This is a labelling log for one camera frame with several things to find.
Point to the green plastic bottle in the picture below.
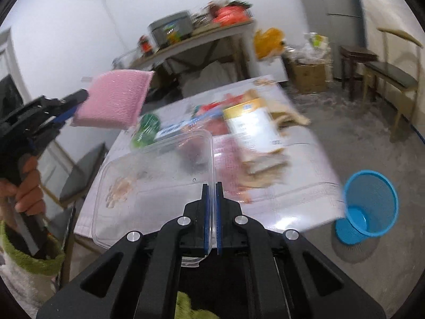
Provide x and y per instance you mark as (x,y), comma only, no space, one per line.
(148,128)

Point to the red plastic bag on shelf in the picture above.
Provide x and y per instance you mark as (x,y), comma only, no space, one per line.
(230,13)

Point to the red sauce jar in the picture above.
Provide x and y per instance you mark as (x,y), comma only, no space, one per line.
(145,46)

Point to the dark wooden stool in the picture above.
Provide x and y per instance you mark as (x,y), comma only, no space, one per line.
(351,57)

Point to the blue white toothpaste box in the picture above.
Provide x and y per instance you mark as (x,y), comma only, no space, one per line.
(177,129)

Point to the red rice bag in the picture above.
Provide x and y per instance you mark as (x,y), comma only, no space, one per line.
(215,110)

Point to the left hand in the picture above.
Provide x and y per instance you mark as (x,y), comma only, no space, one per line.
(27,198)

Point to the brown paper bag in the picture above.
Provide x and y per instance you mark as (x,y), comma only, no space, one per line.
(282,116)

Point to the wooden chair left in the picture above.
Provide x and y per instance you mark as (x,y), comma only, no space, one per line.
(65,184)

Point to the yellow plastic bag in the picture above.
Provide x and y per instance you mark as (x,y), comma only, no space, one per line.
(269,43)

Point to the yellow white carton box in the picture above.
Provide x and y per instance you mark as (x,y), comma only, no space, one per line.
(251,125)

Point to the grey refrigerator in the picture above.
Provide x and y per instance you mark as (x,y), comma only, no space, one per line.
(341,21)

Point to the wooden chair right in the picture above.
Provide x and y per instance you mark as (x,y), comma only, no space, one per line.
(391,74)

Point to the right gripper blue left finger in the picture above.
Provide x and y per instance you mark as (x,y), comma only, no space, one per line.
(206,223)

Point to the pink sponge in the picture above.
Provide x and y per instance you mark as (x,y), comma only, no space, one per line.
(115,100)

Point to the blue trash basket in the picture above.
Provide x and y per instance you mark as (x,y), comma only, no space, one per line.
(372,208)

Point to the wooden chair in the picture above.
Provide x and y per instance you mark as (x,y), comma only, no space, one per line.
(391,74)
(65,184)

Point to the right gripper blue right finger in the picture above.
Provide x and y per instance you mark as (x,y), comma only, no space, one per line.
(218,223)

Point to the grey side table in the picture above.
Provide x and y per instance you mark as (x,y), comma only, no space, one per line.
(243,29)

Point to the cardboard box with bags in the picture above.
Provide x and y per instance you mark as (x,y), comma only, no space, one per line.
(310,64)

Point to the clear red printed plastic bag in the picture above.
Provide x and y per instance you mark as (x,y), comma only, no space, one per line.
(229,169)

